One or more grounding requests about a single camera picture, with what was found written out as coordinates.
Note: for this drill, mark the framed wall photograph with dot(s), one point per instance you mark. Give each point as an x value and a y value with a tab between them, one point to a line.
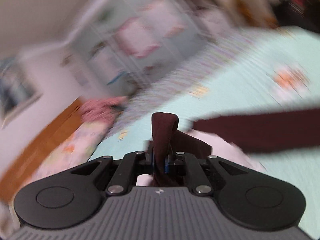
15	92

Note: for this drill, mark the pink bordered wall poster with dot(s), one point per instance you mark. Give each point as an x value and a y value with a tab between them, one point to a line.
138	38

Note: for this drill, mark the floral pillow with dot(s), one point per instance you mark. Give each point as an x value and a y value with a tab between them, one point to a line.
75	150

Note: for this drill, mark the pink knitted garment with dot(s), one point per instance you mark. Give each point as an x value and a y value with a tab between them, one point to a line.
100	108

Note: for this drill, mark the sliding door wardrobe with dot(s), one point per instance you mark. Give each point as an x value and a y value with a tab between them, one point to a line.
150	17

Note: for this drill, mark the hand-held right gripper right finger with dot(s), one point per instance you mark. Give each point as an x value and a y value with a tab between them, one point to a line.
167	166

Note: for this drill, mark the grey and brown printed sweatshirt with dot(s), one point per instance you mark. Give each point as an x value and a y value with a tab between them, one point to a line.
262	130

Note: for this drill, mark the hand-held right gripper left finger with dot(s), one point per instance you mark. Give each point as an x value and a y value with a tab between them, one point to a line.
150	160

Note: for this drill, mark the wooden headboard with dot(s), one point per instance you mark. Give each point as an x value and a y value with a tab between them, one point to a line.
45	142

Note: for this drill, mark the bee print quilted blanket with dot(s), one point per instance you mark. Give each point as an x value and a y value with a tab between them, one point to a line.
237	92

